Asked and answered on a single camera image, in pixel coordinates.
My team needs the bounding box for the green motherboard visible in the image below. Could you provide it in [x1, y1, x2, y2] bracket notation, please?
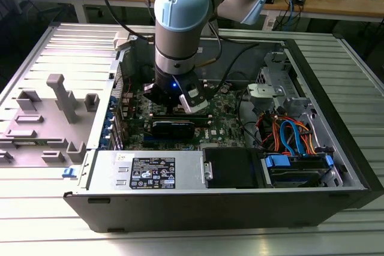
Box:
[119, 79, 251, 152]

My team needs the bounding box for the orange wire bundle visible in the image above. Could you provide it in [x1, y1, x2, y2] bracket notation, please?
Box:
[260, 114, 317, 155]

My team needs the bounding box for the black PC case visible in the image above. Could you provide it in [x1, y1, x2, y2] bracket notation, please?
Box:
[62, 22, 384, 233]

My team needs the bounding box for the grey parts rack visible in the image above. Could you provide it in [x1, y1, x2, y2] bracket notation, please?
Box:
[0, 73, 101, 167]

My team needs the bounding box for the black robot camera cable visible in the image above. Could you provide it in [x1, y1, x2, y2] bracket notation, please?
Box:
[96, 0, 152, 41]
[206, 20, 260, 98]

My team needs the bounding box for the silver metal drive cage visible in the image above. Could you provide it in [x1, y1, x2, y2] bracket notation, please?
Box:
[245, 51, 317, 115]

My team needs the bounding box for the hanging blue cable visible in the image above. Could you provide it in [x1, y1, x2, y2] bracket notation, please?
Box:
[283, 0, 298, 31]

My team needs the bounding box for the grey plastic block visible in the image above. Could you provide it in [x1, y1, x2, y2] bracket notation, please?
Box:
[112, 30, 136, 52]

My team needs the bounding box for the blue data cable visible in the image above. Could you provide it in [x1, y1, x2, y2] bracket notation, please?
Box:
[279, 119, 304, 157]

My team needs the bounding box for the black plastic box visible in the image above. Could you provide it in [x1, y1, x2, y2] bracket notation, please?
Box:
[202, 147, 262, 190]

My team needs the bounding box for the silver power supply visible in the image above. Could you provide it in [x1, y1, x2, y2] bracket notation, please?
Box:
[86, 149, 208, 191]

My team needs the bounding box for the hard disk in blue carrier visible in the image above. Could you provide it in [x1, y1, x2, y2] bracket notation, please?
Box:
[260, 152, 336, 188]

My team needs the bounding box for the green RAM stick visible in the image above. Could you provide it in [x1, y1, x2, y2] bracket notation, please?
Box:
[149, 110, 212, 121]

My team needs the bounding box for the black graphics card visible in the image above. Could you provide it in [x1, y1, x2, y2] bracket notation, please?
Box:
[149, 119, 196, 140]

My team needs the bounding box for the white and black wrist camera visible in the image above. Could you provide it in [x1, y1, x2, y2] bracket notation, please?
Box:
[179, 80, 209, 115]

